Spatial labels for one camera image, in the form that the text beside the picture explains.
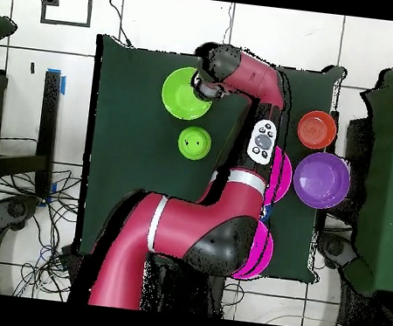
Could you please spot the purple plastic bowl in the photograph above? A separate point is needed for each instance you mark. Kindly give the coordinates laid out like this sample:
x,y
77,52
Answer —
x,y
321,180

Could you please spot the blue tape strip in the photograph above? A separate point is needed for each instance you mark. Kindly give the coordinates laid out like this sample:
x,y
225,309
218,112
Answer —
x,y
63,86

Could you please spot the black floor box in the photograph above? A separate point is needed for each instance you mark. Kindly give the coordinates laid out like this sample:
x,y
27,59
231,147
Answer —
x,y
69,259

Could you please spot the black metal stand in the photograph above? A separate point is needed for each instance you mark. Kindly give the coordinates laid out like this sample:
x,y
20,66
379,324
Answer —
x,y
48,118

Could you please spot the blue plastic bowl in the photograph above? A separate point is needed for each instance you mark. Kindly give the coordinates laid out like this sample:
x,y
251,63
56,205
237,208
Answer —
x,y
267,211

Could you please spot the black square floor frame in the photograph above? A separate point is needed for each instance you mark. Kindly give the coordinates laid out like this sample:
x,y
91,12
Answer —
x,y
64,23

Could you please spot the large lime green bowl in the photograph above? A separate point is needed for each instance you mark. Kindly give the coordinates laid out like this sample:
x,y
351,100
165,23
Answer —
x,y
179,97

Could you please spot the magenta plastic bowl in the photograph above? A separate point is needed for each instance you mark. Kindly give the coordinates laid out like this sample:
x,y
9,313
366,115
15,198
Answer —
x,y
282,180
262,251

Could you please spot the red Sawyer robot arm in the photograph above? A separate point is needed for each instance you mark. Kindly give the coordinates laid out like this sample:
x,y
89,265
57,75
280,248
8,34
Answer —
x,y
182,224

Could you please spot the red plastic bowl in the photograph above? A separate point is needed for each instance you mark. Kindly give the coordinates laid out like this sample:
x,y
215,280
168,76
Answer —
x,y
317,130

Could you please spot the small lime green bowl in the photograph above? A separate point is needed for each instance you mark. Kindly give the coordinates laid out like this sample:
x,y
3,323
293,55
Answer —
x,y
194,142

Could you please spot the dark green tablecloth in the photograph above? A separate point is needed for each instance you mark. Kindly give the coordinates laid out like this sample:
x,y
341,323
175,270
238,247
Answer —
x,y
129,166

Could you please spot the grey pedestal foot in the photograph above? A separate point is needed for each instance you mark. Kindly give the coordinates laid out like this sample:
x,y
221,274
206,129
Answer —
x,y
15,209
334,247

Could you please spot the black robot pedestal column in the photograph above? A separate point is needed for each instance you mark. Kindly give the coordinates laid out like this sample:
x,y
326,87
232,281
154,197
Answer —
x,y
182,291

